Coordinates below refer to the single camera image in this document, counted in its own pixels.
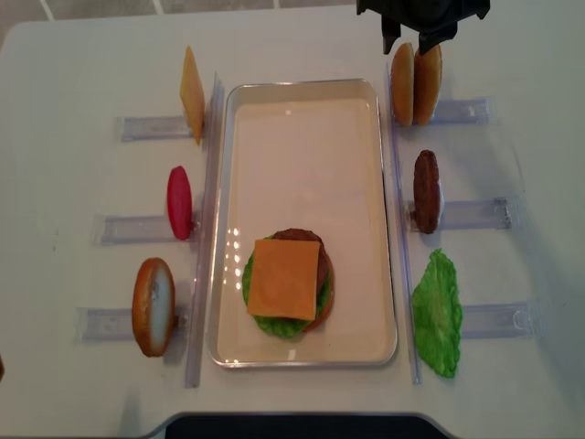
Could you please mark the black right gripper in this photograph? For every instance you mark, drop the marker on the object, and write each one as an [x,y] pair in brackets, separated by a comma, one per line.
[431,18]

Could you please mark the bun slice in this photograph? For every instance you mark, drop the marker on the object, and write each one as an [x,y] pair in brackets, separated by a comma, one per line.
[427,84]
[402,84]

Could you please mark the standing brown meat patty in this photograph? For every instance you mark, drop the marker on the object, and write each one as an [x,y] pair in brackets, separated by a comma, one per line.
[427,192]

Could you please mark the standing yellow cheese slice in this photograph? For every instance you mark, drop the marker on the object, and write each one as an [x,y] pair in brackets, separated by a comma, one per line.
[192,96]

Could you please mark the brown meat patty on burger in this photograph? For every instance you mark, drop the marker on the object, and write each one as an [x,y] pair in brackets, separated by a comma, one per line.
[295,234]

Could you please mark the yellow cheese slice on burger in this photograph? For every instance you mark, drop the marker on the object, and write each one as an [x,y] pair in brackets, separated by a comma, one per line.
[283,280]

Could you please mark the standing green lettuce leaf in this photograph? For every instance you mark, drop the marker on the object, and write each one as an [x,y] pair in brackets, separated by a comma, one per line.
[438,316]

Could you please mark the standing red tomato slice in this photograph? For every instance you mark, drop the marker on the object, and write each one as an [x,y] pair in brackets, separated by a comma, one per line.
[179,203]

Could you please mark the green lettuce leaf on burger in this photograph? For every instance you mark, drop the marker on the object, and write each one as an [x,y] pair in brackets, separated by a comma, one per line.
[275,326]

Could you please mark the white metal tray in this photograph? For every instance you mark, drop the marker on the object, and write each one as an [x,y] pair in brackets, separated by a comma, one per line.
[304,155]

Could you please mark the standing bun left front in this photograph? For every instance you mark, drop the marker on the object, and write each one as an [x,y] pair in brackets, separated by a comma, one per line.
[153,309]

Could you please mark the clear holder rail right buns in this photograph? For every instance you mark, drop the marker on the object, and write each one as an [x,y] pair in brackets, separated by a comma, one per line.
[480,110]

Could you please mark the clear holder rail patty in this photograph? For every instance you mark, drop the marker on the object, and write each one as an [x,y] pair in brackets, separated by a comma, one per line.
[494,213]

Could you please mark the clear rail right long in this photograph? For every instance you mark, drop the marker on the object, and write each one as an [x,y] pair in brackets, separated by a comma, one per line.
[414,360]

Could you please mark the clear rail long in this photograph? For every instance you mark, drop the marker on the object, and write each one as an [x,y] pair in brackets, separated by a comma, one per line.
[414,360]
[206,235]

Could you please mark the clear holder rail cheese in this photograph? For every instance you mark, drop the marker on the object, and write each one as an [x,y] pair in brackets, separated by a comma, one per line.
[132,129]

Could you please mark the clear holder rail lettuce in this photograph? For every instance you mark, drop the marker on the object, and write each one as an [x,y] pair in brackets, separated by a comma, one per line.
[515,320]

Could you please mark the clear holder rail tomato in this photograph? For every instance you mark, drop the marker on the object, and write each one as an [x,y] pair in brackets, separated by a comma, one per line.
[119,230]

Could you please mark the clear rail left long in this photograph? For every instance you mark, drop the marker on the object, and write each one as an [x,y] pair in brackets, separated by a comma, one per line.
[206,235]

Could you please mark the clear holder rail left bun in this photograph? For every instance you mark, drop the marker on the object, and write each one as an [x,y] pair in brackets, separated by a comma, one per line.
[100,325]

